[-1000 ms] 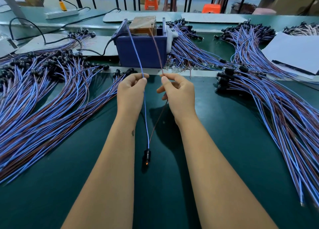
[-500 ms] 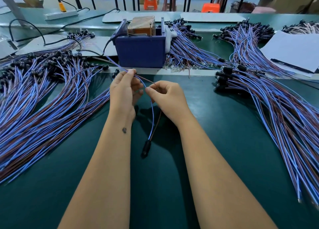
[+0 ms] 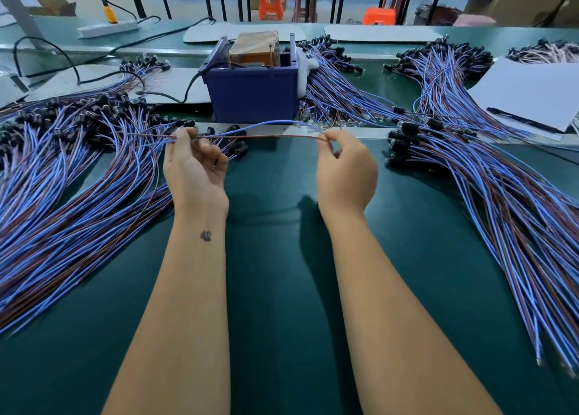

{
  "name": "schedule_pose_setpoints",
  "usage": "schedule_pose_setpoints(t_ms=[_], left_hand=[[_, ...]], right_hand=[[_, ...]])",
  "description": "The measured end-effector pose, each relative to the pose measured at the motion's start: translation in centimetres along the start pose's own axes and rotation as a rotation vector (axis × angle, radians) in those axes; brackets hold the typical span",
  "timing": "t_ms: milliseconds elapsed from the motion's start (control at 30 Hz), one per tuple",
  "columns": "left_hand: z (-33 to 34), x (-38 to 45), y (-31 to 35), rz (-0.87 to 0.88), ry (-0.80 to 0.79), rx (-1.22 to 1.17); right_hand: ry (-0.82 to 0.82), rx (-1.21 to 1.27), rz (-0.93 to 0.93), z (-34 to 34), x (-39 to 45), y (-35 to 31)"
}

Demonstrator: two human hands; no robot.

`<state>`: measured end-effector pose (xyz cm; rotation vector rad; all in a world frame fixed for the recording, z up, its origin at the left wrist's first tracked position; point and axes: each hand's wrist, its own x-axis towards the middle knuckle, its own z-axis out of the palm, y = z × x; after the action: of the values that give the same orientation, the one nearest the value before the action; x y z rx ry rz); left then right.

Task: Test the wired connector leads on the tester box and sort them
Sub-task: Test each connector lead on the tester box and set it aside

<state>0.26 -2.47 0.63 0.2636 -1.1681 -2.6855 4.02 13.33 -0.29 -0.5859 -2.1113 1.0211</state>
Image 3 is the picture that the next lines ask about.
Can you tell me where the person's right hand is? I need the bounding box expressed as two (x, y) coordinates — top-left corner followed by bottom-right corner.
(315, 128), (379, 223)

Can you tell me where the person's left hand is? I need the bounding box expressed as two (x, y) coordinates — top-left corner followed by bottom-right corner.
(163, 126), (231, 222)

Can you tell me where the blue brown plug cable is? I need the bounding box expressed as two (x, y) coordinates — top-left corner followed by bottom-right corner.
(118, 119), (334, 144)

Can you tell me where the blue plastic tester box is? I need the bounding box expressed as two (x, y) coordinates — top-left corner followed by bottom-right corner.
(201, 35), (302, 124)

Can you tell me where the pile of wired lamps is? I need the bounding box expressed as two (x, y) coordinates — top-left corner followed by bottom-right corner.
(0, 94), (250, 334)
(382, 119), (579, 373)

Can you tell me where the person's right forearm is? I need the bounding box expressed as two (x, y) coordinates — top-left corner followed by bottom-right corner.
(321, 213), (503, 415)

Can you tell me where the person's left forearm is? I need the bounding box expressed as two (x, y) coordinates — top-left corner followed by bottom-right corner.
(102, 213), (232, 415)

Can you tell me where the white power strip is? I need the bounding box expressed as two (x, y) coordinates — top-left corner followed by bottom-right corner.
(77, 20), (141, 39)

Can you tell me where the white flat mat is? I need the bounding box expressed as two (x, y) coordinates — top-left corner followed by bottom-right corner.
(183, 22), (325, 43)
(326, 24), (445, 43)
(27, 65), (211, 104)

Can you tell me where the brown cardboard block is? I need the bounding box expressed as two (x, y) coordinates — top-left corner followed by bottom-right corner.
(230, 31), (280, 67)

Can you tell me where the orange plastic stool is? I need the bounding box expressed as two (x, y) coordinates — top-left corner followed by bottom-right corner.
(259, 0), (285, 21)
(364, 8), (397, 25)

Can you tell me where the black pen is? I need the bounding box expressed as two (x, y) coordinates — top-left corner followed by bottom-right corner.
(486, 107), (562, 135)

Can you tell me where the white paper sheet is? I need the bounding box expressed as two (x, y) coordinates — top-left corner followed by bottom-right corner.
(467, 59), (579, 134)

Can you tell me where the pink plastic stool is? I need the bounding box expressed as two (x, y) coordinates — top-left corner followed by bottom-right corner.
(454, 14), (497, 27)

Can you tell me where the white plastic device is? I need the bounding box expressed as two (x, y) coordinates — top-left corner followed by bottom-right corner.
(0, 71), (31, 104)

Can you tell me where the open cardboard box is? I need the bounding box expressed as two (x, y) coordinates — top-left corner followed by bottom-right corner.
(31, 0), (78, 16)

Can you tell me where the grey metal pole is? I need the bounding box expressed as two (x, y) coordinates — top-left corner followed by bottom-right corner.
(0, 0), (45, 36)

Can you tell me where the black power cable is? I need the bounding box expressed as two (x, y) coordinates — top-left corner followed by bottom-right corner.
(13, 17), (217, 84)

